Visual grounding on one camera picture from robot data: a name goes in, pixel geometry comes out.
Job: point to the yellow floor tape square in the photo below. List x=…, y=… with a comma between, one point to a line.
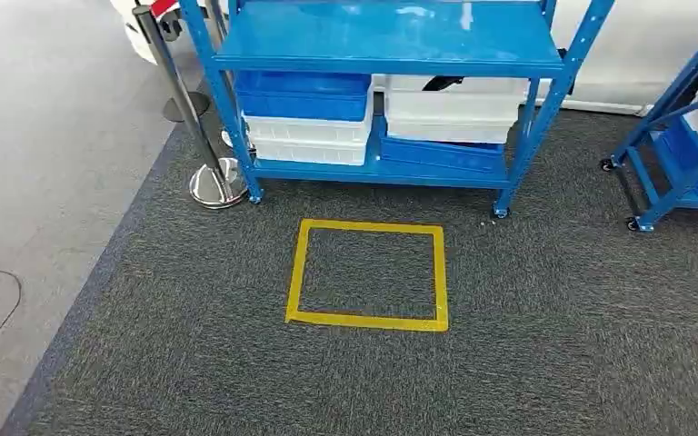
x=367, y=322

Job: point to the blue plastic crate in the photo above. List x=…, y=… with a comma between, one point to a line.
x=677, y=144
x=301, y=96
x=439, y=155

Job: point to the chrome barrier stanchion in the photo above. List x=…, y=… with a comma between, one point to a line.
x=216, y=186

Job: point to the small black part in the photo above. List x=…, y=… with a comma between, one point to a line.
x=442, y=83

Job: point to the blue metal shelf rack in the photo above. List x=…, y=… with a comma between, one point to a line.
x=385, y=30
x=656, y=210

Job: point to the black-topped barrier stanchion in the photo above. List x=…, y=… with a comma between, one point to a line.
x=218, y=24

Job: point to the red barrier belt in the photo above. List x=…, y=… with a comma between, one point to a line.
x=164, y=7

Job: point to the white car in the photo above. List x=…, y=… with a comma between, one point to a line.
x=626, y=54

